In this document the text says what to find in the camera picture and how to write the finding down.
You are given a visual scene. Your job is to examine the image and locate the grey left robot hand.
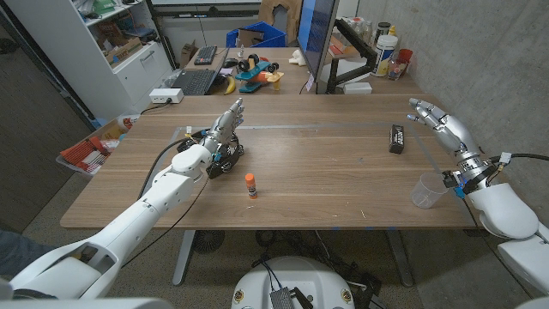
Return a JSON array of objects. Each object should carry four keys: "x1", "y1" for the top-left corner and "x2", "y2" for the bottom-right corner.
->
[{"x1": 202, "y1": 97, "x2": 245, "y2": 155}]

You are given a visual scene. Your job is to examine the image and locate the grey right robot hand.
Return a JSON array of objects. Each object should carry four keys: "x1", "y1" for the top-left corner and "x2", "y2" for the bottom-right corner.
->
[{"x1": 406, "y1": 97, "x2": 494, "y2": 192}]

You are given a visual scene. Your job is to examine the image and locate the small black box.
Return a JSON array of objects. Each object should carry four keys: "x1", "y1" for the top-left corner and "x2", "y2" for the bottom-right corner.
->
[{"x1": 388, "y1": 124, "x2": 406, "y2": 155}]

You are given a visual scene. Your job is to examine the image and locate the clear plastic measuring cup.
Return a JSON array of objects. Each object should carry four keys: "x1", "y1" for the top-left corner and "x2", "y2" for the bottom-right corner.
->
[{"x1": 409, "y1": 172, "x2": 449, "y2": 210}]

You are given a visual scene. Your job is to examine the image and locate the small cardboard box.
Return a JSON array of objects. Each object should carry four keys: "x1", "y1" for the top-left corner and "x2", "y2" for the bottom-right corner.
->
[{"x1": 178, "y1": 40, "x2": 199, "y2": 68}]

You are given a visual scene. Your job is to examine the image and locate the white flat box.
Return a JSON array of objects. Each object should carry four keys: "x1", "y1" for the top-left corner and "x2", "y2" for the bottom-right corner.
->
[{"x1": 342, "y1": 82, "x2": 373, "y2": 95}]

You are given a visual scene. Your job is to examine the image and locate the open brown cardboard box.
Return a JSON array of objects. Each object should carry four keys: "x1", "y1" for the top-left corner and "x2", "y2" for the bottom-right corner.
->
[{"x1": 105, "y1": 37, "x2": 142, "y2": 65}]

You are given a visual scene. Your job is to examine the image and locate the orange cardboard box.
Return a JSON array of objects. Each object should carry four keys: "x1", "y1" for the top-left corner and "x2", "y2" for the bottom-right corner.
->
[{"x1": 328, "y1": 32, "x2": 362, "y2": 59}]

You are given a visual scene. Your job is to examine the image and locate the black laptop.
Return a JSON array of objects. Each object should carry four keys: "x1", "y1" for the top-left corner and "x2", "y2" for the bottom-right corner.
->
[{"x1": 170, "y1": 46, "x2": 231, "y2": 96}]

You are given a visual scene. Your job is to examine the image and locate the colourful toy airplane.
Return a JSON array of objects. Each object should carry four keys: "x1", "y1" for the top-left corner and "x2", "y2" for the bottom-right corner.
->
[{"x1": 234, "y1": 53, "x2": 285, "y2": 94}]

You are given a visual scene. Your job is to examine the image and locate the white power strip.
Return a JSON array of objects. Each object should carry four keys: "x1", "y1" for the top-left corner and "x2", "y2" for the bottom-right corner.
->
[{"x1": 148, "y1": 88, "x2": 184, "y2": 105}]

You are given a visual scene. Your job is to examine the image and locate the orange glue stick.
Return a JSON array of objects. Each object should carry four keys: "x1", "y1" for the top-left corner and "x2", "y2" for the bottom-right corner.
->
[{"x1": 244, "y1": 173, "x2": 259, "y2": 200}]

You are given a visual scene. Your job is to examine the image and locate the black keyboard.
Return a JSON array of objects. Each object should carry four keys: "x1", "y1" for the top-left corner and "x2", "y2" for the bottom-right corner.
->
[{"x1": 193, "y1": 45, "x2": 219, "y2": 66}]

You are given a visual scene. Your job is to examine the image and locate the clear glass jar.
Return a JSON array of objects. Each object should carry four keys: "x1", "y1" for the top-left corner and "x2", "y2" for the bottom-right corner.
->
[{"x1": 388, "y1": 58, "x2": 408, "y2": 82}]

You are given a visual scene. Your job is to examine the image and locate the blue plastic bin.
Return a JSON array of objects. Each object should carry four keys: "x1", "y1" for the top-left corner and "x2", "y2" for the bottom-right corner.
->
[{"x1": 226, "y1": 21, "x2": 287, "y2": 48}]

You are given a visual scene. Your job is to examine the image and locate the white canister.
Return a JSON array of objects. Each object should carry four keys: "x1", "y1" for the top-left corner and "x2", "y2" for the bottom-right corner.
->
[{"x1": 371, "y1": 33, "x2": 399, "y2": 78}]

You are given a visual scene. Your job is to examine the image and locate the black round fan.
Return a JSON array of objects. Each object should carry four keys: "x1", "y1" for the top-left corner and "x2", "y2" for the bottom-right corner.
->
[{"x1": 192, "y1": 230, "x2": 226, "y2": 254}]

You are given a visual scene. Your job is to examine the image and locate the dark-lidded jar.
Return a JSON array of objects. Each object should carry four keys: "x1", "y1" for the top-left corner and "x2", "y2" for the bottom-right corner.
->
[{"x1": 375, "y1": 21, "x2": 392, "y2": 44}]

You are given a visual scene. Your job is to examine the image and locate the brown cardboard cutout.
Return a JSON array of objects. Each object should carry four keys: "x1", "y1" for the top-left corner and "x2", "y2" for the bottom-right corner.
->
[{"x1": 259, "y1": 0, "x2": 304, "y2": 33}]

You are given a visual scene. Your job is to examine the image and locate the grey table leg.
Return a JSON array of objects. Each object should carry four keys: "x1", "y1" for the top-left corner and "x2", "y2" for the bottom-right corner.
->
[
  {"x1": 384, "y1": 230, "x2": 414, "y2": 288},
  {"x1": 172, "y1": 230, "x2": 196, "y2": 287}
]

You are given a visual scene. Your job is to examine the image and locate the large flat monitor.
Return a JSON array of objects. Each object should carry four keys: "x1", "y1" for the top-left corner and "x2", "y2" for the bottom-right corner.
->
[{"x1": 296, "y1": 0, "x2": 340, "y2": 82}]

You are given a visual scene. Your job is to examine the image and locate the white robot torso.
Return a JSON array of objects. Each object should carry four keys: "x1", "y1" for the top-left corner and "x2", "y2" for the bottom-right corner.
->
[{"x1": 231, "y1": 256, "x2": 356, "y2": 309}]

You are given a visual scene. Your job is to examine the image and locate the white shelf cabinet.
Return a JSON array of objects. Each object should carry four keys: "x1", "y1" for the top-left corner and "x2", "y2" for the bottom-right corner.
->
[{"x1": 3, "y1": 0, "x2": 173, "y2": 121}]

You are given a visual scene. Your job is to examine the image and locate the person's leg in jeans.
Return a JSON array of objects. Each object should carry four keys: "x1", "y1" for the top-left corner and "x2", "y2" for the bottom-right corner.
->
[{"x1": 0, "y1": 229, "x2": 57, "y2": 278}]

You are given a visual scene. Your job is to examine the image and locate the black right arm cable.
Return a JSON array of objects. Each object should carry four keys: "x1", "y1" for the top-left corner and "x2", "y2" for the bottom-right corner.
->
[{"x1": 488, "y1": 152, "x2": 549, "y2": 168}]

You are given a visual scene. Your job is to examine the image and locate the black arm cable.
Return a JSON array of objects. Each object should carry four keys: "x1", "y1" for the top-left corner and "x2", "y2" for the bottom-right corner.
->
[
  {"x1": 488, "y1": 152, "x2": 549, "y2": 168},
  {"x1": 136, "y1": 136, "x2": 202, "y2": 201}
]

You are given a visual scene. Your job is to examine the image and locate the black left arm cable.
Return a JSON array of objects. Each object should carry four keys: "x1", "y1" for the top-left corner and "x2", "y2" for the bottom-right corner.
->
[{"x1": 136, "y1": 136, "x2": 202, "y2": 201}]

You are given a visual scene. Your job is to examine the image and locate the whiteboard with black frame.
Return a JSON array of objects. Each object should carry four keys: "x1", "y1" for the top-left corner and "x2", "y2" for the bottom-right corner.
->
[{"x1": 148, "y1": 0, "x2": 262, "y2": 21}]

